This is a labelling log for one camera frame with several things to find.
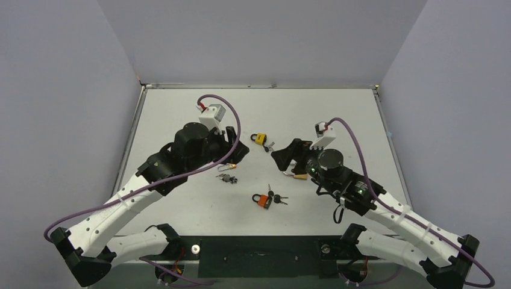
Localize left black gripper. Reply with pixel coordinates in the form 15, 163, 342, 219
187, 125, 249, 173

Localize yellow padlock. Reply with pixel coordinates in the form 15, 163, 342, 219
250, 133, 275, 152

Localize large brass padlock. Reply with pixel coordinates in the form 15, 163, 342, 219
283, 171, 308, 181

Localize orange black padlock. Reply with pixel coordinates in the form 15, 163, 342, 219
252, 194, 274, 210

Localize small brass padlock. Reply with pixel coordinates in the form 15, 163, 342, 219
217, 163, 237, 172

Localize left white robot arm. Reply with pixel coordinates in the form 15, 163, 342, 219
49, 122, 249, 287

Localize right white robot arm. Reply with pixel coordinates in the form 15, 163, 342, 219
271, 138, 480, 288

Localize black keys of orange padlock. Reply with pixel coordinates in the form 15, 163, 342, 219
268, 184, 287, 205

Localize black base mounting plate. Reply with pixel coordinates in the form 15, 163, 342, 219
148, 235, 365, 278

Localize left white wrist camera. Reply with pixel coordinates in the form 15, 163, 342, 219
199, 104, 226, 135

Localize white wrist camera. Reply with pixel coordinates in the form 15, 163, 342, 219
309, 122, 336, 151
199, 104, 226, 135

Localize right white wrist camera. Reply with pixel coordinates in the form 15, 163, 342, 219
309, 122, 336, 151

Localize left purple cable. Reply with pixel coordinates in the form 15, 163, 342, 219
43, 94, 242, 244

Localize purple cable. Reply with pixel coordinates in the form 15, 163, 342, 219
325, 117, 497, 289
43, 94, 242, 244

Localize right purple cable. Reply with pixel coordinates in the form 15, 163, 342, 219
325, 117, 497, 289

